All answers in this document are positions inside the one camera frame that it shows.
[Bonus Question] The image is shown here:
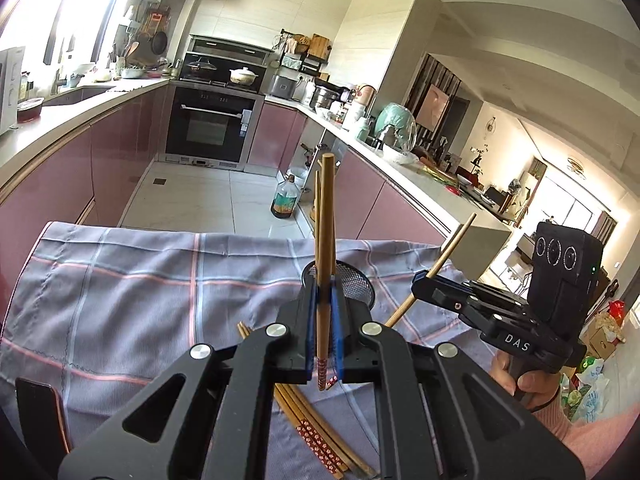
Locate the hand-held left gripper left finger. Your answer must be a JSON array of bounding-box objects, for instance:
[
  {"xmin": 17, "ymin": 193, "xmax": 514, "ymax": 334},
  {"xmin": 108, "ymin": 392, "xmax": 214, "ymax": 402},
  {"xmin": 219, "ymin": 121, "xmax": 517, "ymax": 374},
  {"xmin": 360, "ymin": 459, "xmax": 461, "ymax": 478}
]
[{"xmin": 57, "ymin": 282, "xmax": 321, "ymax": 480}]

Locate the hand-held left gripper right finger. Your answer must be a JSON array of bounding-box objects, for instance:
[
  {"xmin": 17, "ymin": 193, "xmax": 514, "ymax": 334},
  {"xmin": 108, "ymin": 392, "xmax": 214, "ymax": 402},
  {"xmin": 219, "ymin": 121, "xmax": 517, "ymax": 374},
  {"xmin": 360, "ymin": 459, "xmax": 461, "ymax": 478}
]
[{"xmin": 327, "ymin": 287, "xmax": 586, "ymax": 480}]

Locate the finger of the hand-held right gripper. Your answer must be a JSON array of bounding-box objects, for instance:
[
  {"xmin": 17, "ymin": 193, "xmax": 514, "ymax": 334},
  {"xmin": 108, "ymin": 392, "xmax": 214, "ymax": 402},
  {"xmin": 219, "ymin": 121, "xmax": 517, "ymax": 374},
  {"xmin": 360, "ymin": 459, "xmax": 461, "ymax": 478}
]
[
  {"xmin": 411, "ymin": 270, "xmax": 493, "ymax": 323},
  {"xmin": 432, "ymin": 274, "xmax": 488, "ymax": 295}
]

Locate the black mesh utensil holder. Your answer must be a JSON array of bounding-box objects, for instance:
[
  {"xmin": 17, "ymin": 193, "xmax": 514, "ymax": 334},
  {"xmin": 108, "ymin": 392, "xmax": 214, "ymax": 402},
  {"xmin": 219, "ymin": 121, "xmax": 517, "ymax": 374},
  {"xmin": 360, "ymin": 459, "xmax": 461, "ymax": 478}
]
[{"xmin": 301, "ymin": 259, "xmax": 377, "ymax": 311}]

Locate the bundle of chopsticks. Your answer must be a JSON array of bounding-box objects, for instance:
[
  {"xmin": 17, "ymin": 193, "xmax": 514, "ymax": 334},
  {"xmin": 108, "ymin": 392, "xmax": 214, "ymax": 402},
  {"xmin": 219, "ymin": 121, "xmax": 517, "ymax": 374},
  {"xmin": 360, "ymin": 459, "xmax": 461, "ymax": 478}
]
[{"xmin": 236, "ymin": 321, "xmax": 379, "ymax": 479}]

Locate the person's right hand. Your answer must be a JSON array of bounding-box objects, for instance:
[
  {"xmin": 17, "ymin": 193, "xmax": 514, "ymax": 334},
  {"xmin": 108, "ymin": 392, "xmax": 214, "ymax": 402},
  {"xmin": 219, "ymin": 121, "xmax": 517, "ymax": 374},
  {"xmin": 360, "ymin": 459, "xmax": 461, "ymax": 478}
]
[{"xmin": 489, "ymin": 347, "xmax": 563, "ymax": 413}]

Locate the cardboard box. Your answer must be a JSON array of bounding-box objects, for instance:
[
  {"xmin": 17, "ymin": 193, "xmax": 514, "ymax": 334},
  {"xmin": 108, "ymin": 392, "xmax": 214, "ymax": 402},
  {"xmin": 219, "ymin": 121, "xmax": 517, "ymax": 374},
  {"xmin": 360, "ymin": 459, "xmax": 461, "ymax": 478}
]
[{"xmin": 582, "ymin": 310, "xmax": 626, "ymax": 356}]

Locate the green plastic bag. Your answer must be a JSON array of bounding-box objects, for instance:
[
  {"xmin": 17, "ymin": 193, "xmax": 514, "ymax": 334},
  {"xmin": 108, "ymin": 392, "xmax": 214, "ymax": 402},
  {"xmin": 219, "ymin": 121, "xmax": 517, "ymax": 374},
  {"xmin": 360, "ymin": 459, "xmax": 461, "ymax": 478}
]
[{"xmin": 560, "ymin": 355, "xmax": 612, "ymax": 421}]

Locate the plastic oil bottle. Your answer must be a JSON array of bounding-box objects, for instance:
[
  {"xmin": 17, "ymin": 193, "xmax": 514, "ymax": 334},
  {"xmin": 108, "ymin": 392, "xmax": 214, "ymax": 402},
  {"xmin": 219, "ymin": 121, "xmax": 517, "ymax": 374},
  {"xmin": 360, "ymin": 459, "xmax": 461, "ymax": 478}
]
[{"xmin": 270, "ymin": 172, "xmax": 301, "ymax": 221}]

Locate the pink base cabinet with countertop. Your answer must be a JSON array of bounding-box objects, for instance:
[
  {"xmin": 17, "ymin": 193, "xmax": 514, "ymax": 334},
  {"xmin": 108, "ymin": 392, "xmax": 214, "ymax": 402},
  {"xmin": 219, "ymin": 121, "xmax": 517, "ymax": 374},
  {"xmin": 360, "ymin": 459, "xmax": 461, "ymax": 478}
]
[
  {"xmin": 247, "ymin": 92, "xmax": 513, "ymax": 281},
  {"xmin": 0, "ymin": 77, "xmax": 176, "ymax": 281}
]

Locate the white covered bowl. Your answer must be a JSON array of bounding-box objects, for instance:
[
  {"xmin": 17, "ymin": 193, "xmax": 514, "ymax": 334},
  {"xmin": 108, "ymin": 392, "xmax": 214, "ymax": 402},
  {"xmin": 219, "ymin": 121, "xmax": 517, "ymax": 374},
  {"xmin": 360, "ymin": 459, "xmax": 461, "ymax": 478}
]
[{"xmin": 382, "ymin": 142, "xmax": 420, "ymax": 166}]

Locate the mint green appliance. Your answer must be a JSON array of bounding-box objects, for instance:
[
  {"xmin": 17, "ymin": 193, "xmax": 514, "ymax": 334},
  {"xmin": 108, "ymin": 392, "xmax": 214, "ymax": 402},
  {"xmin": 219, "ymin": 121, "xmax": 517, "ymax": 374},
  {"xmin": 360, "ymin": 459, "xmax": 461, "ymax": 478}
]
[{"xmin": 374, "ymin": 102, "xmax": 418, "ymax": 153}]

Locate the grey plaid tablecloth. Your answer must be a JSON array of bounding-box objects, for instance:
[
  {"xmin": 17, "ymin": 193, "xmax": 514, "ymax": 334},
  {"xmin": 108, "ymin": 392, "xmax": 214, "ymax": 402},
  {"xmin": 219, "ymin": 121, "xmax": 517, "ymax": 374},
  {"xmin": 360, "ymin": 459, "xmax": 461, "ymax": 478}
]
[{"xmin": 0, "ymin": 220, "xmax": 501, "ymax": 480}]

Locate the dark slatted room divider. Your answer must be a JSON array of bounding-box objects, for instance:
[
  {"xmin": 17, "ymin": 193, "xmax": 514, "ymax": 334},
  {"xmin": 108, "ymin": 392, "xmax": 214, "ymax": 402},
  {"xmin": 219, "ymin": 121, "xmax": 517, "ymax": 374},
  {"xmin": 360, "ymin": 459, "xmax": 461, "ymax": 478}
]
[{"xmin": 405, "ymin": 52, "xmax": 461, "ymax": 146}]

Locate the black built-in oven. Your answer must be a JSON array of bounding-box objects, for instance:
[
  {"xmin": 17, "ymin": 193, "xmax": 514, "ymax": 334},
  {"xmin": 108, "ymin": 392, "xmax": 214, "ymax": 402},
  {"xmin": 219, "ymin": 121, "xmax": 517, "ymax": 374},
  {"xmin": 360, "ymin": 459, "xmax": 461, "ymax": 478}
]
[{"xmin": 165, "ymin": 82, "xmax": 263, "ymax": 171}]

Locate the grey rice cooker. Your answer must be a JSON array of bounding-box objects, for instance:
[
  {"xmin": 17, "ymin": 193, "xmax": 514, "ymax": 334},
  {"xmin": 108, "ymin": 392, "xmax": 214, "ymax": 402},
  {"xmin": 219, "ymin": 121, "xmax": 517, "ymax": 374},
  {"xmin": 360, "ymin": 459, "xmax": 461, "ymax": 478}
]
[{"xmin": 269, "ymin": 74, "xmax": 297, "ymax": 100}]

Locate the white ceramic pot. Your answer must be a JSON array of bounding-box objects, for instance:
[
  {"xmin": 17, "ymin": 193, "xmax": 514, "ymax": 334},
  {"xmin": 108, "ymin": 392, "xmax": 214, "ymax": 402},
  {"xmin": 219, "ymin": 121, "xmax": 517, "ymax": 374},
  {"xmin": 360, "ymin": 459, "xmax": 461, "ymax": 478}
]
[{"xmin": 229, "ymin": 66, "xmax": 261, "ymax": 86}]

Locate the black lidded pot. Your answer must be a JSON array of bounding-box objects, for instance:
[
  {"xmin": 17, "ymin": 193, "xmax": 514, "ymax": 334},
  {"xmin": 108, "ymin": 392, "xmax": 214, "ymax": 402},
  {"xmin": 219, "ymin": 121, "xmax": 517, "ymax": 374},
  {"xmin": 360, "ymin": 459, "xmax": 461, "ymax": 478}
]
[{"xmin": 184, "ymin": 56, "xmax": 218, "ymax": 80}]

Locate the black range hood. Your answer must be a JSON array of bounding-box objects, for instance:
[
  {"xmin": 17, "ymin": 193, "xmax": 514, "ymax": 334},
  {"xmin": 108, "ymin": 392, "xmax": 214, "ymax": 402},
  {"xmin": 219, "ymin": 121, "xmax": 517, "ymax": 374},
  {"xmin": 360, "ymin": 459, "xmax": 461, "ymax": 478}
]
[{"xmin": 187, "ymin": 35, "xmax": 276, "ymax": 67}]

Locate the dark panel with copper edge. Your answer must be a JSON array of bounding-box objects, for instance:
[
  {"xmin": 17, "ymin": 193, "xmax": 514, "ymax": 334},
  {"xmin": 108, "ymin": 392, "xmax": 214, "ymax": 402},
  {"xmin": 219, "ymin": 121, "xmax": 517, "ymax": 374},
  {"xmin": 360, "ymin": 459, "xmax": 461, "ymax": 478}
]
[{"xmin": 15, "ymin": 377, "xmax": 71, "ymax": 461}]

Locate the utensil crock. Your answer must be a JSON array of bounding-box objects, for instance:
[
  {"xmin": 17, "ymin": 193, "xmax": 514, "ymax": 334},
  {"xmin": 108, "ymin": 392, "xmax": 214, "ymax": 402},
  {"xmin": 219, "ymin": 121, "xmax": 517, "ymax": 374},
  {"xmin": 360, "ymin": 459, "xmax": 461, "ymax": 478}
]
[{"xmin": 109, "ymin": 42, "xmax": 138, "ymax": 78}]

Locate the kitchen sink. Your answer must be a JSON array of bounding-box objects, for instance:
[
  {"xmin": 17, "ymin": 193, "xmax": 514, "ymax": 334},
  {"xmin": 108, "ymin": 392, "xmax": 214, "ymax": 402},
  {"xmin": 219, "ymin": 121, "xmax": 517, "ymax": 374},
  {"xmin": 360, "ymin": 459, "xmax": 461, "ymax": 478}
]
[{"xmin": 42, "ymin": 84, "xmax": 116, "ymax": 107}]

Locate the red bowl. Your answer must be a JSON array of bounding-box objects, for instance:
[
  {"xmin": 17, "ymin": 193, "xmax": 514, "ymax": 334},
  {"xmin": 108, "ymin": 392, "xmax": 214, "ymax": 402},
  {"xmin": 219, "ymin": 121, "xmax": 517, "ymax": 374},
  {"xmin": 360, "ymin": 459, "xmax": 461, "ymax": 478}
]
[{"xmin": 16, "ymin": 97, "xmax": 46, "ymax": 123}]

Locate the white microwave oven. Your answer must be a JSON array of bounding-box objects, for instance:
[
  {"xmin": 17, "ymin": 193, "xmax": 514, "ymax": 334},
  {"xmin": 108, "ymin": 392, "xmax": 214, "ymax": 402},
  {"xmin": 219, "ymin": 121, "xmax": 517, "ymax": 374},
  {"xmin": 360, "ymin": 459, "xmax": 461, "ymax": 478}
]
[{"xmin": 0, "ymin": 46, "xmax": 27, "ymax": 136}]

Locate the kitchen window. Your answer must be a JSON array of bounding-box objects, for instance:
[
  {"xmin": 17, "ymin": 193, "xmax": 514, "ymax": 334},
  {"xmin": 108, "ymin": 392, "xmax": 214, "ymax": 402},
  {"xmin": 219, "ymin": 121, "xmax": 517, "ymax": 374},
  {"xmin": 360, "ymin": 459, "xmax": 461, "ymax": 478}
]
[{"xmin": 0, "ymin": 0, "xmax": 151, "ymax": 81}]

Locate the framed wall picture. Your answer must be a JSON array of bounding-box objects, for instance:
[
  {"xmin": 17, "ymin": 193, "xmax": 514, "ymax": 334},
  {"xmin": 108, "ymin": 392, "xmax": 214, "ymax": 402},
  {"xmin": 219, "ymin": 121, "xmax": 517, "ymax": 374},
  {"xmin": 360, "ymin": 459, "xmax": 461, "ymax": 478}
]
[{"xmin": 416, "ymin": 84, "xmax": 451, "ymax": 133}]

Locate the black wall rack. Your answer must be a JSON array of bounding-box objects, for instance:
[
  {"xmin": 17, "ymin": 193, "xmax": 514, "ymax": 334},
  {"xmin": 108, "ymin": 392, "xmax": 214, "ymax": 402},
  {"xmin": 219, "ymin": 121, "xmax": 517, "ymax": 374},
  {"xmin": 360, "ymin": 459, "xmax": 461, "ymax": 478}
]
[{"xmin": 277, "ymin": 30, "xmax": 333, "ymax": 78}]

